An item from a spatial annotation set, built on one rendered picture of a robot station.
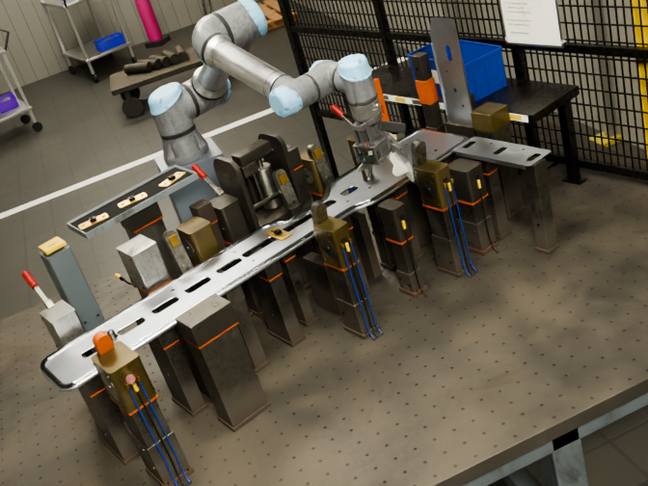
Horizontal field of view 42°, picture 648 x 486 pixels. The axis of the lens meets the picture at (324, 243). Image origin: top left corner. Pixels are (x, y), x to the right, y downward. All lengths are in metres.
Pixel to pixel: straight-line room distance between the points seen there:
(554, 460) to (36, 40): 8.53
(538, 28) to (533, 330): 0.99
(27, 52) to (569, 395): 8.55
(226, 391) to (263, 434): 0.14
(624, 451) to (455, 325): 0.82
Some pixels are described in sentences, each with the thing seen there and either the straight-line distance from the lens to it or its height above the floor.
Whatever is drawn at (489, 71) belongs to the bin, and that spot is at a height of 1.10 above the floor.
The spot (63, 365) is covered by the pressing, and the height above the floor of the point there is 1.00.
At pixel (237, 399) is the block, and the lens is 2.18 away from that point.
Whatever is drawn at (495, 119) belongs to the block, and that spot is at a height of 1.04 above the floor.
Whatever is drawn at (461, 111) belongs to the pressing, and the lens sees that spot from 2.71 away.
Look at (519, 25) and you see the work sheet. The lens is 2.82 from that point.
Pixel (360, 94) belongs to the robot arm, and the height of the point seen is 1.36.
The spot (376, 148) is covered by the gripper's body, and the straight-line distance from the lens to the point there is 2.16.
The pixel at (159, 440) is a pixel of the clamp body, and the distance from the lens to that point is 2.08.
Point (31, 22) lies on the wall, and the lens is 9.93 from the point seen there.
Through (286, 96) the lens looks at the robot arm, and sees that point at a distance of 2.10.
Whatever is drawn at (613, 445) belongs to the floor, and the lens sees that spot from 2.93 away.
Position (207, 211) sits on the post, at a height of 1.08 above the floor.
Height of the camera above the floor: 2.05
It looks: 28 degrees down
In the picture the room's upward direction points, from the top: 17 degrees counter-clockwise
